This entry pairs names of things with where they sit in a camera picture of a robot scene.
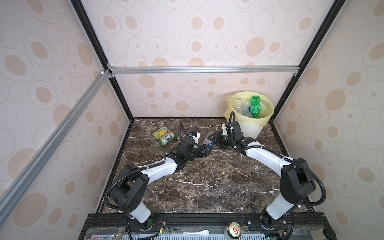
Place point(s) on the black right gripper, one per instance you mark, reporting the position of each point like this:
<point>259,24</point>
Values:
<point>216,137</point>

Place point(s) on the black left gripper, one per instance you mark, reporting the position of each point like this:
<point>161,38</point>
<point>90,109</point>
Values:
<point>204,154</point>

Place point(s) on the clear bottle blue cap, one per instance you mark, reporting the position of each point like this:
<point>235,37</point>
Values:
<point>209,140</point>

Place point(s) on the green bottle yellow cap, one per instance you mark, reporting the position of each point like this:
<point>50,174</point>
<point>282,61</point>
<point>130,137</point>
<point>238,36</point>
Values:
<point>255,107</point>

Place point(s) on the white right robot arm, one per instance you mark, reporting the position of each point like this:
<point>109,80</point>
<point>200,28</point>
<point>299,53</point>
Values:
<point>298,184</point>

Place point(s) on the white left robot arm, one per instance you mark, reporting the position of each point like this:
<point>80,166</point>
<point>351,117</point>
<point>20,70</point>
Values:
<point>127,191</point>

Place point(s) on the white plastic waste bin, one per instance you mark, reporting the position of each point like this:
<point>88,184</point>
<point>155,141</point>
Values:
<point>251,128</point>

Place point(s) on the yellow plastic bin liner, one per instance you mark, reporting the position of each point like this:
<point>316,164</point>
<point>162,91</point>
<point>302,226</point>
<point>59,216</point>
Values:
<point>239,103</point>

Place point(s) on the green Fox's candy bag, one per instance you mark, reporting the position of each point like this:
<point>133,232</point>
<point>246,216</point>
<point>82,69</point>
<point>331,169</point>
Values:
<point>164,135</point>

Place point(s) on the white plastic spoon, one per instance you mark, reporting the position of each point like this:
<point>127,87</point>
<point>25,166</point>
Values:
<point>203,233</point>

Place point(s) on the drink can top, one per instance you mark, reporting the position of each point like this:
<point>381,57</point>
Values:
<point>233,231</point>

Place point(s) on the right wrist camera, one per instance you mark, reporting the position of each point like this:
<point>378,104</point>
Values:
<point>226,129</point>

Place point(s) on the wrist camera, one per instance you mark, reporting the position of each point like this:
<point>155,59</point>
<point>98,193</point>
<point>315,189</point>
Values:
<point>226,129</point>
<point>195,136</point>

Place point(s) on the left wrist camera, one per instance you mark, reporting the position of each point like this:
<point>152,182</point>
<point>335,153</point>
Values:
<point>195,136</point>

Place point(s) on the horizontal aluminium rail back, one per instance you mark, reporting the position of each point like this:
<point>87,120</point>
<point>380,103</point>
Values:
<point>201,70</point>

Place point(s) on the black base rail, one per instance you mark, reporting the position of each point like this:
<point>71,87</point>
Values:
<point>296,226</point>

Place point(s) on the diagonal aluminium rail left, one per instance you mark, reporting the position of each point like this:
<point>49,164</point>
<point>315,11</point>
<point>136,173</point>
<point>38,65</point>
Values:
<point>21,184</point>

